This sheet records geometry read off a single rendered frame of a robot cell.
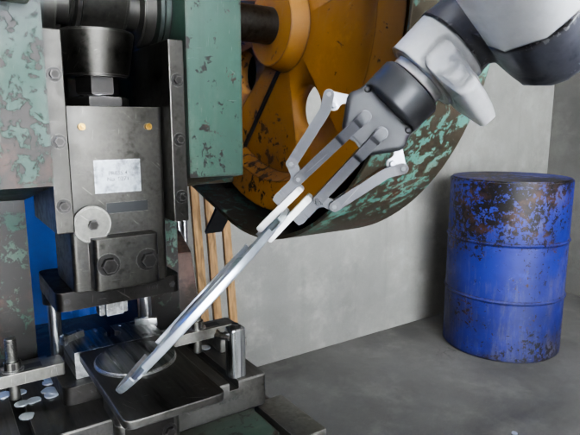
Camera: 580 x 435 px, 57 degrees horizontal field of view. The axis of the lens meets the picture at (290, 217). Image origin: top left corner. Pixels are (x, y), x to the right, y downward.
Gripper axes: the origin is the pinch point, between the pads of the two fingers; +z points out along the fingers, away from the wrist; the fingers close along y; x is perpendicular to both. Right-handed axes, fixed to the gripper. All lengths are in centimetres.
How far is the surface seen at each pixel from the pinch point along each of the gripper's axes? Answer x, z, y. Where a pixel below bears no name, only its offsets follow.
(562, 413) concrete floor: -145, 6, -142
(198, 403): -4.1, 27.5, -9.9
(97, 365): -12.2, 39.1, 3.2
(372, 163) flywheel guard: -18.7, -11.0, -4.9
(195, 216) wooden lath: -130, 48, 17
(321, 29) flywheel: -39.0, -21.3, 16.7
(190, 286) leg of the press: -60, 40, 1
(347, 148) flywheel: -27.7, -9.8, -1.1
